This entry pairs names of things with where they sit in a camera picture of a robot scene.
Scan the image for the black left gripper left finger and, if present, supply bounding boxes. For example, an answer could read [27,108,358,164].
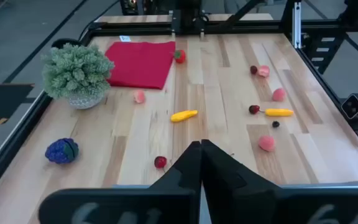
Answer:
[38,140,203,224]

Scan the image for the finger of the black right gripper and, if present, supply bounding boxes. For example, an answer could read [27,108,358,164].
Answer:
[170,21,180,41]
[198,21,207,42]

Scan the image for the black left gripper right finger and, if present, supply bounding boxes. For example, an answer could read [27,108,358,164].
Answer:
[201,139,358,224]

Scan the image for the red toy strawberry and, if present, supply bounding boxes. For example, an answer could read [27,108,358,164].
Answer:
[173,49,187,65]

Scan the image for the pink toy peach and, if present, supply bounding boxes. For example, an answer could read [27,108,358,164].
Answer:
[272,88,287,103]
[257,134,275,152]
[257,64,271,78]
[132,89,146,105]

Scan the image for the yellow toy banana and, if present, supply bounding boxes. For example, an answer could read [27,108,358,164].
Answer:
[264,108,295,118]
[170,109,199,123]

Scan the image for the purple toy grape bunch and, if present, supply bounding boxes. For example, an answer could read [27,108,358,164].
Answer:
[44,138,80,165]

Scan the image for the red folded cloth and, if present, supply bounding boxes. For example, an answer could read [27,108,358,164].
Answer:
[104,40,177,90]

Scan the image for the green faux potted plant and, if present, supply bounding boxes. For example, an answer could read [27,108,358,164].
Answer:
[40,42,115,110]

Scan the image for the black yellow-striped floor ramp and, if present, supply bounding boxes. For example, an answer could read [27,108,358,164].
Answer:
[0,83,35,126]

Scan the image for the silver aluminium post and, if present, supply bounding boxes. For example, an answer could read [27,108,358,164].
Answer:
[291,1,303,50]

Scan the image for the black cable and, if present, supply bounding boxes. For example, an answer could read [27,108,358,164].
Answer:
[50,0,121,50]

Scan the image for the black aluminium table frame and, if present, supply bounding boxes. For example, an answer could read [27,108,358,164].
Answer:
[0,0,358,208]

